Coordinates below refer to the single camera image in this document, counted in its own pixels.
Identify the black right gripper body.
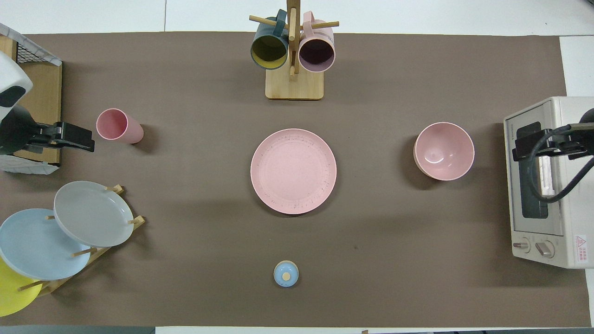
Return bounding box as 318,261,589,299
513,122,594,161

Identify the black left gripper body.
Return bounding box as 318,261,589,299
29,122,96,153

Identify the pink tumbler cup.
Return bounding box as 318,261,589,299
96,108,144,144

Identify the pink bowl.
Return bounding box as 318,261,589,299
413,122,475,181

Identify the wooden shelf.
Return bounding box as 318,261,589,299
0,36,63,166

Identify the white marbled sheet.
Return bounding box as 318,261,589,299
0,23,63,66
0,154,60,175

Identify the grey plate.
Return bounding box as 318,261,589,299
54,181,135,248

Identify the beige toaster oven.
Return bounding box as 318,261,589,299
504,96,594,269

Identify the light blue plate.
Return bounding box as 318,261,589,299
0,208,91,281

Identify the wooden plate rack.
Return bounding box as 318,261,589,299
19,184,146,297

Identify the yellow plate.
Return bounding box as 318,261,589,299
0,257,43,317

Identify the brown table mat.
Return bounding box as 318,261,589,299
0,32,591,328

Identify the dark teal mug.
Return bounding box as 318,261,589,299
251,9,290,71

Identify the pink speckled plate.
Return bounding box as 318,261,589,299
251,128,337,215

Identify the wooden mug tree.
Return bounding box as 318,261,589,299
249,0,340,100

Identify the pale pink mug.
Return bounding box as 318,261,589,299
298,11,336,73

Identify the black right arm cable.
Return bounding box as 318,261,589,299
526,123,594,204

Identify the black wire basket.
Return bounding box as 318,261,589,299
16,39,60,64

